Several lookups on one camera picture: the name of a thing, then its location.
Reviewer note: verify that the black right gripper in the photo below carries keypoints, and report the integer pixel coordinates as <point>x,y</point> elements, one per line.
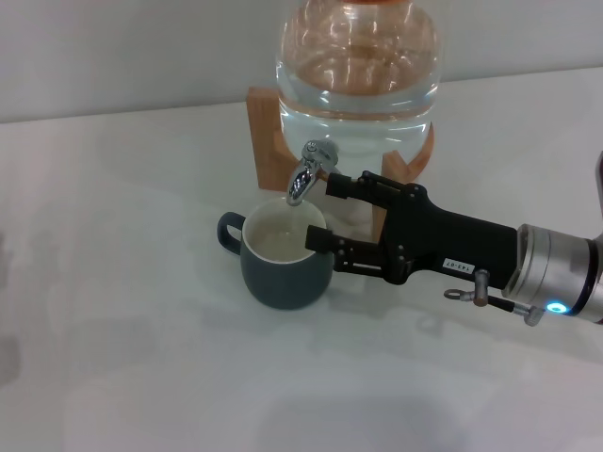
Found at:
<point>447,240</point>

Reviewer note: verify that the chrome faucet with lever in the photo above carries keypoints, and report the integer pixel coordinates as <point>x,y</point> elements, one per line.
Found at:
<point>299,181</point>

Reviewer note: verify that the black ceramic cup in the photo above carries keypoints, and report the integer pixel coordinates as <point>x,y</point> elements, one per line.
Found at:
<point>287,282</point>

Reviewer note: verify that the clear glass water jar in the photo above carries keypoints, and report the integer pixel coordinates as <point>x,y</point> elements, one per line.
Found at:
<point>358,103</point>

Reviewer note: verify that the wooden jar stand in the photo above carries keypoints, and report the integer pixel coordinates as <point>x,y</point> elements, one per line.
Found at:
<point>266,141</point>

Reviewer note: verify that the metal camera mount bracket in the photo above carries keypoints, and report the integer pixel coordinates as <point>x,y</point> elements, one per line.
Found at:
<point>485,294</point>

